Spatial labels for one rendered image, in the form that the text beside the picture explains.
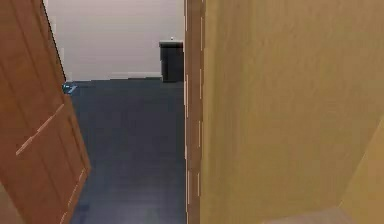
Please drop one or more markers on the small blue object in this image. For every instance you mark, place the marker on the small blue object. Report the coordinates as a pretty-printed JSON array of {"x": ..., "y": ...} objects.
[{"x": 69, "y": 88}]

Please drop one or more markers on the brown wooden room door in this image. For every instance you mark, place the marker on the brown wooden room door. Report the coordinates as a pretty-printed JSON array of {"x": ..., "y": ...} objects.
[{"x": 36, "y": 126}]

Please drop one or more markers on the black cabinet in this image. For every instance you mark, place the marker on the black cabinet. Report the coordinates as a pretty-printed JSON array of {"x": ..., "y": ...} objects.
[{"x": 172, "y": 61}]

